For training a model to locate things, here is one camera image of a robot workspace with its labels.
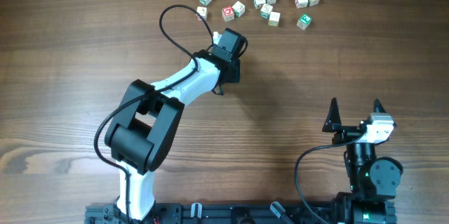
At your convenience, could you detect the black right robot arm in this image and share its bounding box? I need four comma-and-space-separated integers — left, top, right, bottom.
322, 98, 403, 224

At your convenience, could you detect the white block green letter I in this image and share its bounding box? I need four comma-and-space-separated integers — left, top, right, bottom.
232, 1, 246, 18

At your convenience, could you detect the block yellow letter C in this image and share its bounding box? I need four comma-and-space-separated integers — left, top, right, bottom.
268, 11, 281, 27

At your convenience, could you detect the white block red drawing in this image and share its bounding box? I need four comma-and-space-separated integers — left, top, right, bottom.
295, 0, 309, 8

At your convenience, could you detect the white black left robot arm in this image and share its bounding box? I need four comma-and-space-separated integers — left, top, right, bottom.
99, 48, 241, 223

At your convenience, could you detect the block red letter O top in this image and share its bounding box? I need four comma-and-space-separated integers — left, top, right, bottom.
222, 6, 235, 22

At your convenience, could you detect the white block circle engraving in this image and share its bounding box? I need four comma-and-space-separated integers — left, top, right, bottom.
253, 0, 266, 9

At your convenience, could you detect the white block green side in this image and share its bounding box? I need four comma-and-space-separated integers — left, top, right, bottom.
260, 4, 273, 19

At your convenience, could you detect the block green letter F top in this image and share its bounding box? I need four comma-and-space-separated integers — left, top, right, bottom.
297, 14, 312, 30

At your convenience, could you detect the block red digit six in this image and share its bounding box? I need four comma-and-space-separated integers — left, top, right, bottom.
196, 6, 208, 21

